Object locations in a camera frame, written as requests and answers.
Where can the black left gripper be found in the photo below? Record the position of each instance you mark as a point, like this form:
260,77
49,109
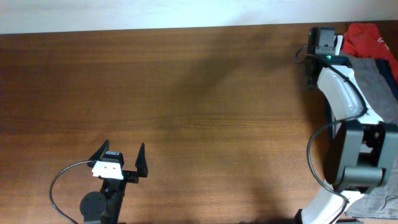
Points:
131,177

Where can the grey shorts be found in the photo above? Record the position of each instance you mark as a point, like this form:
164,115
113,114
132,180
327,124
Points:
381,202

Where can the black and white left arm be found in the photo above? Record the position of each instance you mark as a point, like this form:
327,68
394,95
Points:
104,206

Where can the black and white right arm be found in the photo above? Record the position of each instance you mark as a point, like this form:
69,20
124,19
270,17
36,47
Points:
363,145

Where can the red garment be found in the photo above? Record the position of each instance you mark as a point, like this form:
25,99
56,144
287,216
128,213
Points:
364,40

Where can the navy blue garment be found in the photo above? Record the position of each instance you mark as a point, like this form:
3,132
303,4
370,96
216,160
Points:
385,70

